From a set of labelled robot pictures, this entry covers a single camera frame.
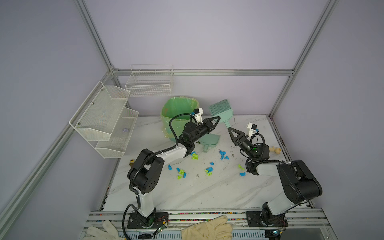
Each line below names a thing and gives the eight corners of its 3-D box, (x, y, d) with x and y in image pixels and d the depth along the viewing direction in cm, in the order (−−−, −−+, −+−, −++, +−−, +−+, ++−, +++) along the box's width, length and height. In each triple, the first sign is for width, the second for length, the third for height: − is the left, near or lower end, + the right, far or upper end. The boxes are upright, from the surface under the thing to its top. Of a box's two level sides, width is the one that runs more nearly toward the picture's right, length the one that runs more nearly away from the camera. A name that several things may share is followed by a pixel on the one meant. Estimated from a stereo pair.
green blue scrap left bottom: (177, 179, 89) (177, 177, 87) (176, 169, 93) (176, 168, 91) (187, 177, 90) (187, 176, 88) (185, 168, 94) (185, 166, 92)
